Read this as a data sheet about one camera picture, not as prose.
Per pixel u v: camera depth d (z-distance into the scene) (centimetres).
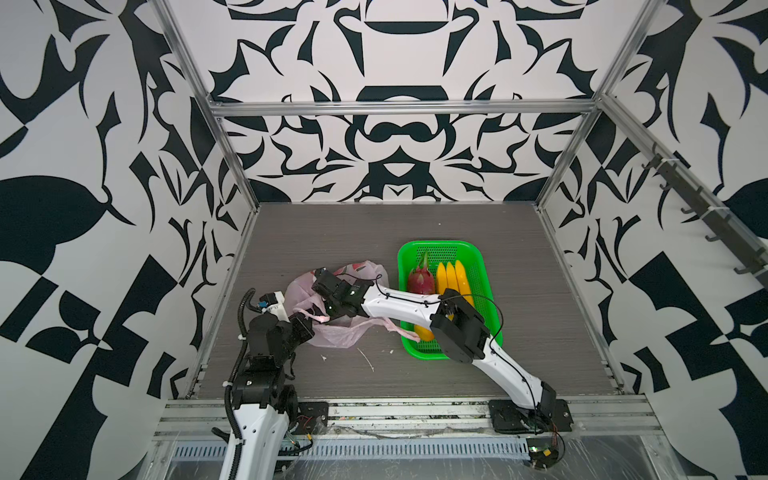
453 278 94
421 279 89
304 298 81
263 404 54
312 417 73
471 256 94
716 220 58
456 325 60
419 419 76
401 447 71
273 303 71
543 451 71
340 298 71
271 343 59
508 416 74
